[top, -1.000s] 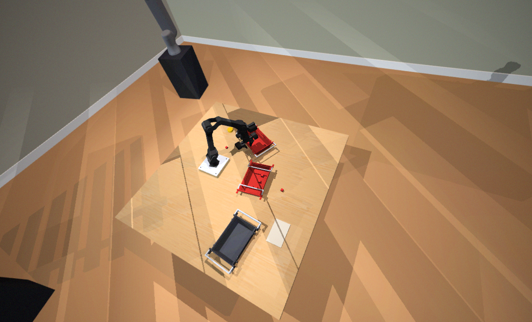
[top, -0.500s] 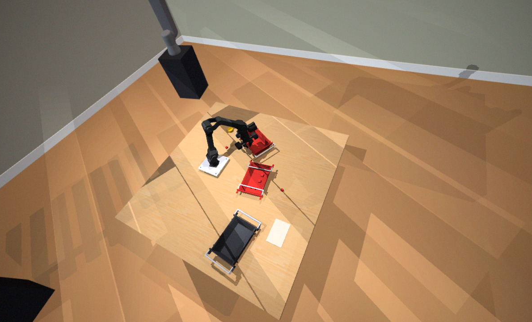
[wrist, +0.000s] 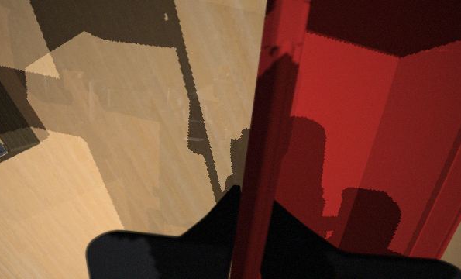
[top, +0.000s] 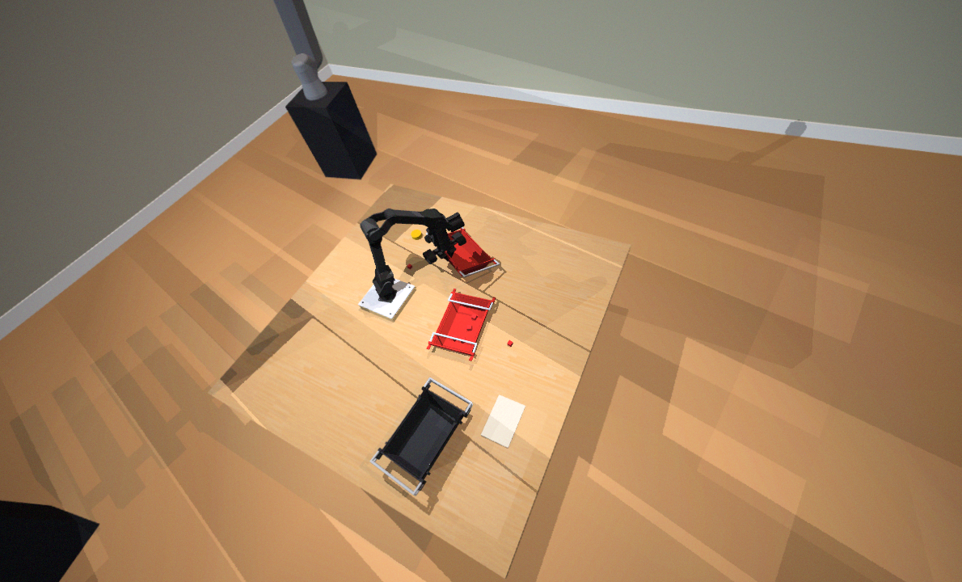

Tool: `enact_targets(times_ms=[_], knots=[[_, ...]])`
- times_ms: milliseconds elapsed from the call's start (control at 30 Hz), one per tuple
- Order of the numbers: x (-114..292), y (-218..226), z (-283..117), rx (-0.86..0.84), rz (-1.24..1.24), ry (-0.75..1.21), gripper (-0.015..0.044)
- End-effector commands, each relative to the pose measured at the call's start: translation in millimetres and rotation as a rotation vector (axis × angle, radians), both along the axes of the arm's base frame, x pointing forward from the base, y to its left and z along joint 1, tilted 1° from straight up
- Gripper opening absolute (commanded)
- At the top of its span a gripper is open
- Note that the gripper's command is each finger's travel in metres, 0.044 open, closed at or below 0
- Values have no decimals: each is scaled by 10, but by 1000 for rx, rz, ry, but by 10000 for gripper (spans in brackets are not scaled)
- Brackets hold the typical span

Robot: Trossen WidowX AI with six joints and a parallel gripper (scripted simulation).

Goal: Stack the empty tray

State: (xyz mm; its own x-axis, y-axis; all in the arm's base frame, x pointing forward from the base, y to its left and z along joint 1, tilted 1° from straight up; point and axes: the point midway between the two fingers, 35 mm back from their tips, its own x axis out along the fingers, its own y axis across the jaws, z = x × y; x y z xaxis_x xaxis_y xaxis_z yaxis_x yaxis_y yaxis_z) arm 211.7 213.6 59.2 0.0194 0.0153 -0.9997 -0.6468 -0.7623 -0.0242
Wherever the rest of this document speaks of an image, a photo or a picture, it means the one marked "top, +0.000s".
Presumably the red plastic tray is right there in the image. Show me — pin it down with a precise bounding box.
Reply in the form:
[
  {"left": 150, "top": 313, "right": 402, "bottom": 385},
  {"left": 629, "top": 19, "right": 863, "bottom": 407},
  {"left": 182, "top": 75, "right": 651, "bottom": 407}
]
[{"left": 427, "top": 289, "right": 496, "bottom": 361}]

